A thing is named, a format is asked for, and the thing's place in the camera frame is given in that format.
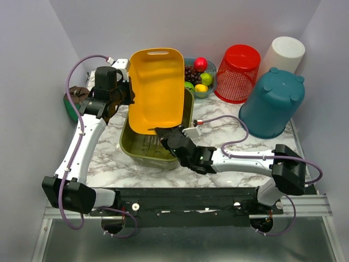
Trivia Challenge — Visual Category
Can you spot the yellow plastic bin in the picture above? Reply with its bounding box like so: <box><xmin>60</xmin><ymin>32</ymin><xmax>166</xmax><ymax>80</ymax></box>
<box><xmin>128</xmin><ymin>47</ymin><xmax>185</xmax><ymax>135</ymax></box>

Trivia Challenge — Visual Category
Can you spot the teal plastic bucket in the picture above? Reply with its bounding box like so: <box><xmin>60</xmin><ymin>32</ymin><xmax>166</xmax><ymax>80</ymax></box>
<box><xmin>238</xmin><ymin>67</ymin><xmax>305</xmax><ymax>139</ymax></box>

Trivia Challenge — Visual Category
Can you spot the red mesh basket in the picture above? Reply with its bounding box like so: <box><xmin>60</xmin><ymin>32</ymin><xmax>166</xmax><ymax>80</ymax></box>
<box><xmin>214</xmin><ymin>44</ymin><xmax>261</xmax><ymax>104</ymax></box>

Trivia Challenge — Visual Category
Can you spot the white cylindrical container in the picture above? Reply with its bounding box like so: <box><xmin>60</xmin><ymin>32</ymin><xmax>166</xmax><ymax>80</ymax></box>
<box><xmin>258</xmin><ymin>37</ymin><xmax>305</xmax><ymax>75</ymax></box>

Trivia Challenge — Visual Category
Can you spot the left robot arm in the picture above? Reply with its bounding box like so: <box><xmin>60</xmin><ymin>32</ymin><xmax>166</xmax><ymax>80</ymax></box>
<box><xmin>42</xmin><ymin>65</ymin><xmax>135</xmax><ymax>216</ymax></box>

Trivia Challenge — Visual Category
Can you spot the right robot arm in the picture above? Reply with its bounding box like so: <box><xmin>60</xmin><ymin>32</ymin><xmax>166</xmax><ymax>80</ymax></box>
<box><xmin>155</xmin><ymin>126</ymin><xmax>305</xmax><ymax>214</ymax></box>

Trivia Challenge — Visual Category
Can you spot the olive green plastic tub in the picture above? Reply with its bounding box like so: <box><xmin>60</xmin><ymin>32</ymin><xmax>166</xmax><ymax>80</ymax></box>
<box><xmin>119</xmin><ymin>87</ymin><xmax>195</xmax><ymax>170</ymax></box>

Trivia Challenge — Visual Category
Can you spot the green pot with brown top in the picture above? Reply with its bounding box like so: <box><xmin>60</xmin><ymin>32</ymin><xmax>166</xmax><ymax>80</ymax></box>
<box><xmin>63</xmin><ymin>86</ymin><xmax>89</xmax><ymax>122</ymax></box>

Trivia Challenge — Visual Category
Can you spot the dark purple grape bunch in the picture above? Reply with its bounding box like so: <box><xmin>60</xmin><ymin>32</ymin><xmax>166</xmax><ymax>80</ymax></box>
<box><xmin>184</xmin><ymin>65</ymin><xmax>202</xmax><ymax>86</ymax></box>

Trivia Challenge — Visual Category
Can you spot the red apple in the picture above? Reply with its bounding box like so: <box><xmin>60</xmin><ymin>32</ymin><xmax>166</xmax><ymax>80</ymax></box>
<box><xmin>193</xmin><ymin>57</ymin><xmax>208</xmax><ymax>73</ymax></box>

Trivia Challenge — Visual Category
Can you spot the clear teal fruit basket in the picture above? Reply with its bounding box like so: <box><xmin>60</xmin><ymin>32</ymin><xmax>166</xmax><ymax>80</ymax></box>
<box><xmin>184</xmin><ymin>58</ymin><xmax>216</xmax><ymax>99</ymax></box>

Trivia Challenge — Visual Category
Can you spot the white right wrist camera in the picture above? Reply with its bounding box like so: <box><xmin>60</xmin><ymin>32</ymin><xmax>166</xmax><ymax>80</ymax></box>
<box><xmin>183</xmin><ymin>120</ymin><xmax>203</xmax><ymax>139</ymax></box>

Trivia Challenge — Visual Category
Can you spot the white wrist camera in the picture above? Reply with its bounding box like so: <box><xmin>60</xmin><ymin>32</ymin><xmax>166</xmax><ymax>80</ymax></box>
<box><xmin>106</xmin><ymin>57</ymin><xmax>130</xmax><ymax>82</ymax></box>
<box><xmin>183</xmin><ymin>120</ymin><xmax>203</xmax><ymax>139</ymax></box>

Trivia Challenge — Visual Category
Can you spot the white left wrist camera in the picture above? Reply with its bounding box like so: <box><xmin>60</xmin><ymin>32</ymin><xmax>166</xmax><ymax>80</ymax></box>
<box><xmin>106</xmin><ymin>57</ymin><xmax>130</xmax><ymax>82</ymax></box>

